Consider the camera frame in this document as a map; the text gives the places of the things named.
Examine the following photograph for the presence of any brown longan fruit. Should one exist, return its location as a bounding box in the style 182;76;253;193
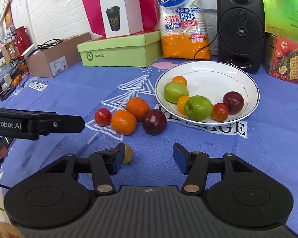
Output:
123;145;133;164

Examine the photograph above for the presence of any orange tangerine front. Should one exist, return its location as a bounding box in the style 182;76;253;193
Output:
111;110;137;135

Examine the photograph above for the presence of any orange tangerine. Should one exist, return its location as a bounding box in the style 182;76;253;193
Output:
111;110;137;135
126;97;150;121

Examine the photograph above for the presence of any red yellow plum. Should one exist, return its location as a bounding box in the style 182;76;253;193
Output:
210;103;229;122

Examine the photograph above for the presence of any dark purple plum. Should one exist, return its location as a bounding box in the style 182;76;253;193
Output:
222;91;244;115
142;109;167;135

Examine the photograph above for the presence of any yellow kumquat large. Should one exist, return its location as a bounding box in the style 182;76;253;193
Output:
177;96;190;115

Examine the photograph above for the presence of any orange tangerine back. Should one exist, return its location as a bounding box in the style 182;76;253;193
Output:
126;97;150;121

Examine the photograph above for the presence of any green apple fruit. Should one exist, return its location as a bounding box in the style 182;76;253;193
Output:
164;82;189;104

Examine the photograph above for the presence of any small orange kumquat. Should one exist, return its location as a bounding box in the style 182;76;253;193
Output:
172;76;187;87

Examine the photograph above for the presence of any small red tomato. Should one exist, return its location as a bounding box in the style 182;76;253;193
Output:
94;108;112;127

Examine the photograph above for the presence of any blue patterned tablecloth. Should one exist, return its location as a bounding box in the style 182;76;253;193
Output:
0;56;298;237

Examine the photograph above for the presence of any brown cardboard box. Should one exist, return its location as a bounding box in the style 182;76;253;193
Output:
27;32;91;78

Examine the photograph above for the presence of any red kettle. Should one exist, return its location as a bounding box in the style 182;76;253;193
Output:
12;26;32;56

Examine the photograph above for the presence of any white ceramic plate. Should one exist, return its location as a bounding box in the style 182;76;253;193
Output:
155;61;260;126

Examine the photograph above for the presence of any green shoe box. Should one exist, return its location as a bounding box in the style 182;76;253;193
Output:
77;30;163;67

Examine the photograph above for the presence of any paper cups package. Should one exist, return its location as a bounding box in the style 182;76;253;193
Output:
154;0;211;60

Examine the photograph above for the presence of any black loudspeaker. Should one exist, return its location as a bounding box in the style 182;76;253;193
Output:
217;0;265;74

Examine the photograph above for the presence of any red cracker box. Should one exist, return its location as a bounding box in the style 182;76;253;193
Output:
262;33;298;84

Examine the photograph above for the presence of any white cup box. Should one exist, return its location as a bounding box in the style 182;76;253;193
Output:
100;0;144;38

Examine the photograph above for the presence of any black speaker cable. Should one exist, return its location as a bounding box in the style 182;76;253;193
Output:
193;33;219;61

